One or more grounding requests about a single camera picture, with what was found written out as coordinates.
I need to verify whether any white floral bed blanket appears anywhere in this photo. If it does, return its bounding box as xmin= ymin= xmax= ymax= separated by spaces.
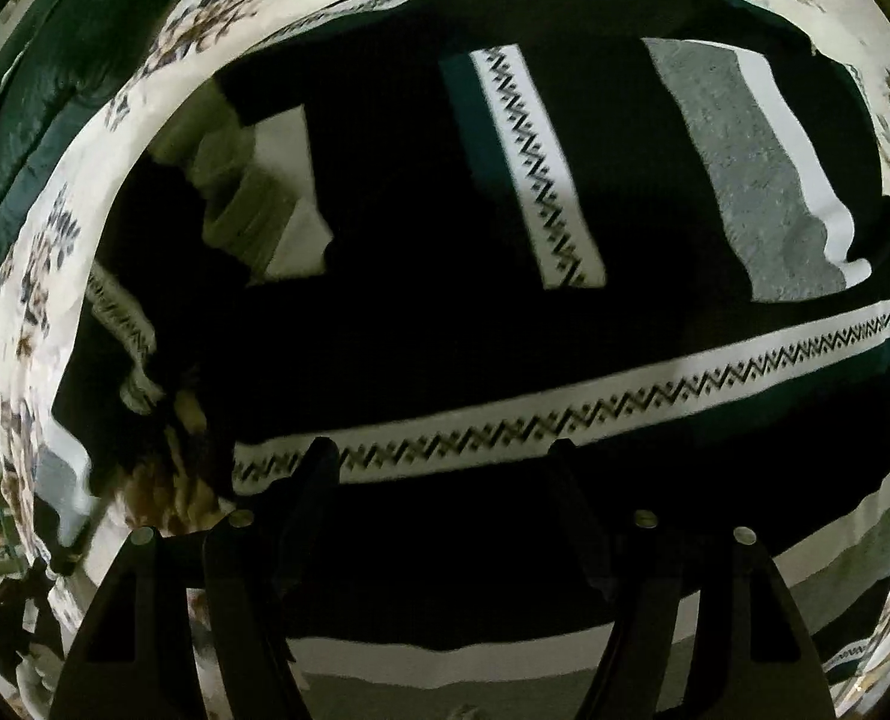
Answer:
xmin=0 ymin=0 xmax=890 ymax=720

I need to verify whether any dark green folded quilt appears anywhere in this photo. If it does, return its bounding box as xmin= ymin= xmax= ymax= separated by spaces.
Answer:
xmin=0 ymin=0 xmax=173 ymax=268

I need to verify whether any black striped knit sweater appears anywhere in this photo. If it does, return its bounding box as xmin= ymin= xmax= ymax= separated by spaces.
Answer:
xmin=34 ymin=0 xmax=890 ymax=720

